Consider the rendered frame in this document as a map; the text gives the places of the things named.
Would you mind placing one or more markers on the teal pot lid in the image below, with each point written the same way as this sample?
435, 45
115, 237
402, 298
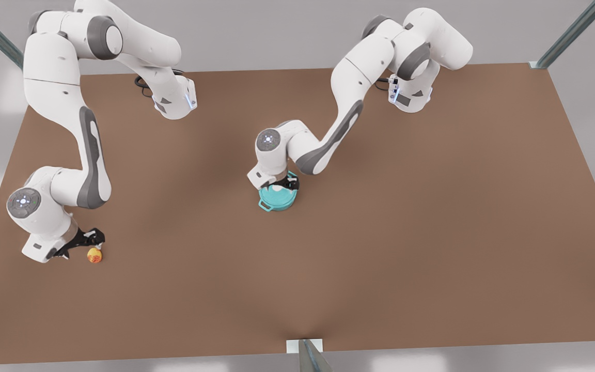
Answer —
276, 195

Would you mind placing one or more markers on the yellow orange potato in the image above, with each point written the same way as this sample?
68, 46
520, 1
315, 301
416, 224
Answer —
94, 255

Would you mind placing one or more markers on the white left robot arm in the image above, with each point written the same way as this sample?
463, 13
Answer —
349, 103

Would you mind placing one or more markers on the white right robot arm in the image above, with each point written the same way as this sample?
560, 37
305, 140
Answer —
60, 129

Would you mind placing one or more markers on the teal pot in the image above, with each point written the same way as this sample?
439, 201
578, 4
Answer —
278, 203

